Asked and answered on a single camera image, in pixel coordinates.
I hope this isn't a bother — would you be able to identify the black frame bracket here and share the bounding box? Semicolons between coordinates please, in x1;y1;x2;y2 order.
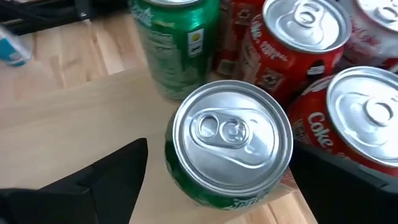
73;0;93;20

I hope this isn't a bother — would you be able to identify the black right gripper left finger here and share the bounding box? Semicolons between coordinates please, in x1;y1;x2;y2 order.
0;138;149;224

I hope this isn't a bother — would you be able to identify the wooden shelf black metal frame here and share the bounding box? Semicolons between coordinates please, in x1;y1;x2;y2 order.
0;67;299;224

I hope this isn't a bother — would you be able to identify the slim silver blue can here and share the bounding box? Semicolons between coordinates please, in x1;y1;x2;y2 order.
0;26;34;68

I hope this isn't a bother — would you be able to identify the green soda can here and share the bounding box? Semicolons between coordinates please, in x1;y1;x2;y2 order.
129;0;221;101
164;80;294;212

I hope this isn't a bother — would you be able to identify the red Coca-Cola can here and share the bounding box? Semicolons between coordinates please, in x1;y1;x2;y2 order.
239;0;352;106

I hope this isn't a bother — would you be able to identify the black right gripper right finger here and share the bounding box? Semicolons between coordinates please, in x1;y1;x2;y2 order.
289;141;398;224

